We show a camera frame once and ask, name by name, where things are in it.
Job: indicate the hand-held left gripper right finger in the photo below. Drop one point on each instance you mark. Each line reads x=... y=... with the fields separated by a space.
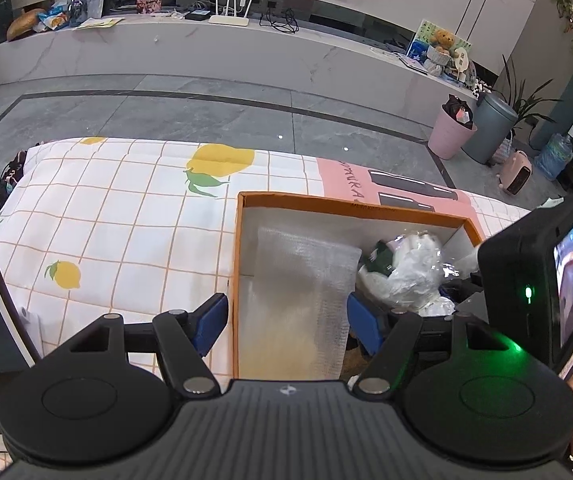
x=364 y=325

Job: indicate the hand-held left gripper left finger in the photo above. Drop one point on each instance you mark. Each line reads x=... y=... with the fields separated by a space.
x=211 y=322

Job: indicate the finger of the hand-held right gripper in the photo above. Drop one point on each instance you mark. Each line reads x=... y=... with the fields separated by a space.
x=461 y=294

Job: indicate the orange cardboard box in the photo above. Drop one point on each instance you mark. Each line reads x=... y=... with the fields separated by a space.
x=240 y=310

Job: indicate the clear plastic bag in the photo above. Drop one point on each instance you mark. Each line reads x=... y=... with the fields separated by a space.
x=411 y=270

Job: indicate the white bubble wrap sheet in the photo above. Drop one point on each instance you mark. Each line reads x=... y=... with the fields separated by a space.
x=296 y=300

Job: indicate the pink heater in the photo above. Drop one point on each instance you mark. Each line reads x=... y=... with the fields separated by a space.
x=516 y=172

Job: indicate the blue water bottle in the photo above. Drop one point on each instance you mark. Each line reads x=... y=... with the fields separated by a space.
x=555 y=157

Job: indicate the checked lemon-print blanket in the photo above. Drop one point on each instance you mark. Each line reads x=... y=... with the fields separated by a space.
x=116 y=220

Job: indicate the grey trash can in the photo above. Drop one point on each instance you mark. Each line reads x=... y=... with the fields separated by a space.
x=488 y=130

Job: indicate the pink trash bin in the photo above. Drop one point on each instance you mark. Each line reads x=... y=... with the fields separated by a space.
x=449 y=135

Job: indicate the leafy potted plant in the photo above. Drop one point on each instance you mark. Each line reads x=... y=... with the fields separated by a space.
x=526 y=105

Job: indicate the white round hand fan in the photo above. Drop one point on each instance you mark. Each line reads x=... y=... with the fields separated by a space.
x=458 y=57

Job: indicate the brown teddy bear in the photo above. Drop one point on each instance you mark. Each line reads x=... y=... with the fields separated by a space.
x=444 y=40

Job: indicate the teddy bear display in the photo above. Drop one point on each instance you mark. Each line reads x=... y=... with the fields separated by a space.
x=419 y=45

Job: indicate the marble television console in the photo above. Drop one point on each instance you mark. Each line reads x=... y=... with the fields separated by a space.
x=216 y=55

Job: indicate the white router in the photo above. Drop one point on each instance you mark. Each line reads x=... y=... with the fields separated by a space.
x=229 y=20

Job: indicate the black set-top box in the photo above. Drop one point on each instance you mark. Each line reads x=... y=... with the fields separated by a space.
x=199 y=15

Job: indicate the yellow-green papers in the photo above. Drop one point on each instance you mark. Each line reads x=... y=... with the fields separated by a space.
x=96 y=22

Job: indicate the snack bag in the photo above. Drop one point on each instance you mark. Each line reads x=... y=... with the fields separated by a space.
x=55 y=17

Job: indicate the brown bread loaf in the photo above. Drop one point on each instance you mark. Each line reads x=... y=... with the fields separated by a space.
x=25 y=24

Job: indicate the pink photo frame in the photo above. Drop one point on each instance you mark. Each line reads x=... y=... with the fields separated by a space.
x=149 y=5

